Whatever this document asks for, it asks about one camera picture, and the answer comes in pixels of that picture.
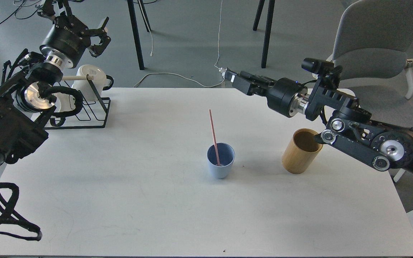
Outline bamboo cylinder holder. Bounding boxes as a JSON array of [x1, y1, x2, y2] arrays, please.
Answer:
[[281, 128, 323, 175]]

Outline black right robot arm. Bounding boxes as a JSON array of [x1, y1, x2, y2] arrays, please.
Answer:
[[220, 58, 413, 173]]

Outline white mug lying sideways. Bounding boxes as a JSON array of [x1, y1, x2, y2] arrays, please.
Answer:
[[54, 93, 75, 118]]

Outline blue plastic cup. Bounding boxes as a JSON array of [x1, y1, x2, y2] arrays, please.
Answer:
[[206, 143, 236, 179]]

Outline black table legs right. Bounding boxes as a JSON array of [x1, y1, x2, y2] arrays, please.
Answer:
[[252, 0, 275, 69]]

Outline black wire cup rack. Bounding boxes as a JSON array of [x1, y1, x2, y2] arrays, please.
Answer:
[[45, 72, 114, 130]]

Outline white power cable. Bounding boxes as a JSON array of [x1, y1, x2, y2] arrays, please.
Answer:
[[134, 0, 228, 89]]

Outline black table legs left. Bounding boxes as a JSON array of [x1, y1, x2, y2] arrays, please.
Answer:
[[126, 0, 151, 70]]

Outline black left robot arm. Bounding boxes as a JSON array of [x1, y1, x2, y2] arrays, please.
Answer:
[[0, 13, 110, 241]]

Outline black floor cable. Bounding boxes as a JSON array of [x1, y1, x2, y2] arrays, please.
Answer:
[[0, 0, 85, 45]]

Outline black table legs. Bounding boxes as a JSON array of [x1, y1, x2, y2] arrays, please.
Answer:
[[126, 0, 151, 70], [252, 0, 275, 69]]

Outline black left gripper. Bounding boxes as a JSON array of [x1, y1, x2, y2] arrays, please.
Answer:
[[40, 16, 111, 68]]

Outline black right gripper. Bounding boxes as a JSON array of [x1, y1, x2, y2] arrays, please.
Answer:
[[224, 68, 302, 118]]

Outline white mug on rack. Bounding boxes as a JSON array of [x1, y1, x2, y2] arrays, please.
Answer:
[[71, 65, 114, 101]]

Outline pink chopstick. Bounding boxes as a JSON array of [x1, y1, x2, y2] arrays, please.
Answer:
[[208, 109, 221, 166]]

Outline white power adapter plug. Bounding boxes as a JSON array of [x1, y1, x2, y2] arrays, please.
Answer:
[[218, 67, 227, 78]]

